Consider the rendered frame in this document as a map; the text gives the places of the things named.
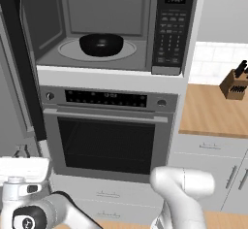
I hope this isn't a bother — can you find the black microwave door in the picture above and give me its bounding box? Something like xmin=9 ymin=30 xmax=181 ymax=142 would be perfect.
xmin=0 ymin=0 xmax=48 ymax=143

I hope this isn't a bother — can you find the black bowl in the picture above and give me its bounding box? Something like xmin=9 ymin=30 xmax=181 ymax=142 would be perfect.
xmin=78 ymin=33 xmax=126 ymax=58

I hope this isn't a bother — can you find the white tall cabinet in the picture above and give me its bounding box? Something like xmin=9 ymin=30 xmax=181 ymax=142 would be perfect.
xmin=34 ymin=0 xmax=208 ymax=229

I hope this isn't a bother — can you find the grey drawer handle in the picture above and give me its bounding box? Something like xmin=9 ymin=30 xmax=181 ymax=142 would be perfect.
xmin=199 ymin=143 xmax=223 ymax=150
xmin=96 ymin=210 xmax=122 ymax=219
xmin=95 ymin=190 xmax=121 ymax=199

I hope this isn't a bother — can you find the grey oven door handle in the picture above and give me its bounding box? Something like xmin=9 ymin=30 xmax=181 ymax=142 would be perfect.
xmin=43 ymin=108 xmax=170 ymax=124

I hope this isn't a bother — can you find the brown knife block with knives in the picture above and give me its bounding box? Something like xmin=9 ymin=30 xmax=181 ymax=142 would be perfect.
xmin=219 ymin=59 xmax=248 ymax=102

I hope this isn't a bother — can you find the oven door with dark window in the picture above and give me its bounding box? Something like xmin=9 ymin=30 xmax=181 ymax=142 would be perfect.
xmin=42 ymin=108 xmax=175 ymax=184

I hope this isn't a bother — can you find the grey cupboard door handle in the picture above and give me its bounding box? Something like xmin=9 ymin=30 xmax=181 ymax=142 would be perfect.
xmin=238 ymin=169 xmax=248 ymax=191
xmin=225 ymin=165 xmax=238 ymax=190

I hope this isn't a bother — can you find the grey built-in oven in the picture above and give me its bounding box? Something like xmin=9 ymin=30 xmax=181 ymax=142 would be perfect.
xmin=38 ymin=84 xmax=179 ymax=184

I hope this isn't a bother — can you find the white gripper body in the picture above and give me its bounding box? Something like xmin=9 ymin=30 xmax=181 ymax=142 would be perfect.
xmin=0 ymin=156 xmax=53 ymax=183

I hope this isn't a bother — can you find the white cupboard door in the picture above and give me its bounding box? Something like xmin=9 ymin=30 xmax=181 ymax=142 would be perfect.
xmin=222 ymin=155 xmax=248 ymax=215
xmin=167 ymin=150 xmax=247 ymax=212

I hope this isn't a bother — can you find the grey glass turntable plate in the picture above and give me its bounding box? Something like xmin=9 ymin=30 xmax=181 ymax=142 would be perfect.
xmin=57 ymin=37 xmax=138 ymax=63

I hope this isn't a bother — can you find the white drawer front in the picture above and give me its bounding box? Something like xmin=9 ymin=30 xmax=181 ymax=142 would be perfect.
xmin=50 ymin=174 xmax=164 ymax=209
xmin=170 ymin=133 xmax=248 ymax=160
xmin=73 ymin=199 xmax=164 ymax=227

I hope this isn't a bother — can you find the grey microwave oven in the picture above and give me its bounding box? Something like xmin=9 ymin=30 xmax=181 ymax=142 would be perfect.
xmin=17 ymin=0 xmax=199 ymax=77

